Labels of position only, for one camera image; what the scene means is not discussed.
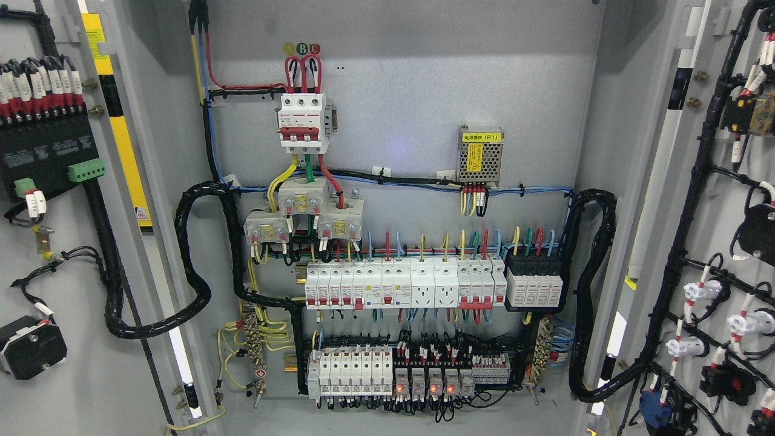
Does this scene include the red white main breaker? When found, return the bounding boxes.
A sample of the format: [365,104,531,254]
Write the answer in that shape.
[277,93,332,154]

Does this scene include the grey cabinet door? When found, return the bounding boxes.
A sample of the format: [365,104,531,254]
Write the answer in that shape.
[564,1,773,435]
[2,1,197,435]

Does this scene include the lower row relays and breakers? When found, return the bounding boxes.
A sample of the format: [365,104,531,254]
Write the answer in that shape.
[306,343,512,403]

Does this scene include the black corrugated cable conduit left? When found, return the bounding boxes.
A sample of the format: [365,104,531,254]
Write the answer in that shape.
[104,180,303,340]

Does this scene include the grey current transformers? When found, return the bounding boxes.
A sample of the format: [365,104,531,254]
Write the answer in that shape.
[243,176,364,250]

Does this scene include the black corrugated cable conduit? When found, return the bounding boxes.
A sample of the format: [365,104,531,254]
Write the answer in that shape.
[569,189,619,403]
[104,180,303,340]

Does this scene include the black surge protector block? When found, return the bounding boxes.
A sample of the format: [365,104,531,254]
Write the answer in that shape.
[506,252,566,314]

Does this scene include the upper row circuit breakers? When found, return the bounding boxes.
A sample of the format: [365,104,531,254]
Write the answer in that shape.
[304,256,507,310]

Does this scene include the black digital power meter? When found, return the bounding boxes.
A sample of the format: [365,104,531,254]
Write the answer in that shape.
[1,113,99,204]

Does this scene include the black corrugated cable conduit right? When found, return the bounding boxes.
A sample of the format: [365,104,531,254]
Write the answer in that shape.
[569,189,619,403]

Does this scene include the metal mesh power supply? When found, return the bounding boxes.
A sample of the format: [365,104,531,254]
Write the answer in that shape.
[455,124,504,185]

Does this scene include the white rotary selector switch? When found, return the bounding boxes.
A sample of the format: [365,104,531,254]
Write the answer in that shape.
[1,315,67,380]

